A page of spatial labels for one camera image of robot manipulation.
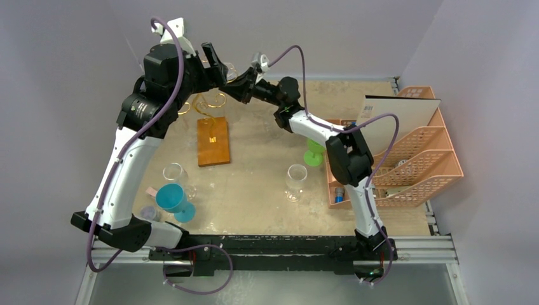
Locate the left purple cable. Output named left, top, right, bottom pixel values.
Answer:
left=86, top=17, right=235, bottom=295

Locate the wooden rack base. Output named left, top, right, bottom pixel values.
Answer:
left=196, top=117, right=231, bottom=167

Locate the grey board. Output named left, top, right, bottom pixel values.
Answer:
left=356, top=95, right=441, bottom=155

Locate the blue grey hose connector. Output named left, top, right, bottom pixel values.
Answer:
left=334, top=187, right=345, bottom=204

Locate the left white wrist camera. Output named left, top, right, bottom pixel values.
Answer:
left=151, top=17, right=196, bottom=55

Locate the clear wine glass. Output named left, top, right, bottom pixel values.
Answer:
left=162, top=163, right=197, bottom=200
left=285, top=164, right=308, bottom=202
left=224, top=62, right=238, bottom=83

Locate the blue plastic goblet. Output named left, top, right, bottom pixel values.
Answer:
left=156, top=184, right=196, bottom=223

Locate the black aluminium base frame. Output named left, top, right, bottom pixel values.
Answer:
left=88, top=233, right=460, bottom=279

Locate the peach plastic organizer basket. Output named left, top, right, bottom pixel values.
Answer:
left=324, top=86, right=465, bottom=210

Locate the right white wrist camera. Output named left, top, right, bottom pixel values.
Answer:
left=251, top=52, right=270, bottom=76

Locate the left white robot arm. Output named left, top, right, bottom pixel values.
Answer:
left=71, top=43, right=228, bottom=260

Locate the small grey jar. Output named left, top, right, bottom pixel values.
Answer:
left=138, top=206, right=161, bottom=222

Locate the pink eraser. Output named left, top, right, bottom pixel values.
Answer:
left=145, top=187, right=158, bottom=198

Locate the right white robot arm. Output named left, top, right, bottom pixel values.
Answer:
left=219, top=68, right=393, bottom=259

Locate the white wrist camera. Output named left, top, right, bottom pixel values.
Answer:
left=251, top=52, right=270, bottom=76
left=151, top=17, right=196, bottom=55

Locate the green plastic goblet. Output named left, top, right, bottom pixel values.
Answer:
left=303, top=139, right=325, bottom=167

